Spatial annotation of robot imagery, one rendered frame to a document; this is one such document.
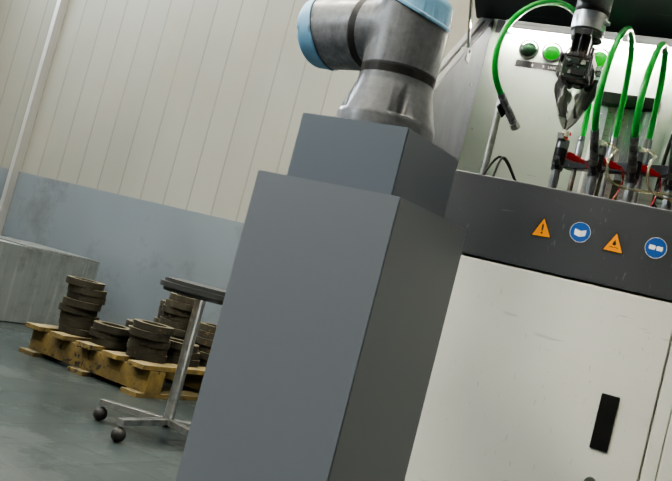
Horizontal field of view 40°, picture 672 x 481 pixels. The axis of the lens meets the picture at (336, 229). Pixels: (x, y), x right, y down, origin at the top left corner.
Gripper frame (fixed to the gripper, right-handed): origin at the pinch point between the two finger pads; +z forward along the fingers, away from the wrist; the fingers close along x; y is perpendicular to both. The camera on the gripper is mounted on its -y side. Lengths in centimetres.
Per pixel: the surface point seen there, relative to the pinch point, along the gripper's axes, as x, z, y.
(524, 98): -17.9, -11.5, -28.0
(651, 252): 25.8, 26.8, 26.1
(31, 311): -328, 106, -236
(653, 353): 30, 44, 26
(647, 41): 8.9, -29.2, -25.0
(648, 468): 34, 64, 26
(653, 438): 33, 59, 26
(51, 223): -391, 54, -306
